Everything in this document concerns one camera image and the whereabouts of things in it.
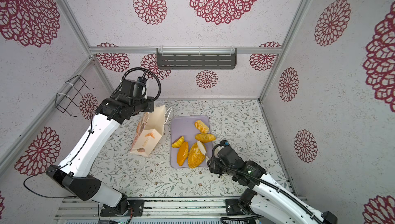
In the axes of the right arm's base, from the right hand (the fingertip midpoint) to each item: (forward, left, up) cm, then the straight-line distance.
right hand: (210, 161), depth 74 cm
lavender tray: (+31, +18, -14) cm, 39 cm away
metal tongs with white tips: (+5, +3, 0) cm, 6 cm away
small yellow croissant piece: (+14, +19, -8) cm, 25 cm away
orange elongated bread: (+9, +16, -10) cm, 21 cm away
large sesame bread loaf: (+6, +8, -8) cm, 13 cm away
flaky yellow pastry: (+27, +5, -9) cm, 29 cm away
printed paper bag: (+10, +30, +11) cm, 33 cm away
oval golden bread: (+20, +4, -10) cm, 22 cm away
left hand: (+20, +30, +19) cm, 41 cm away
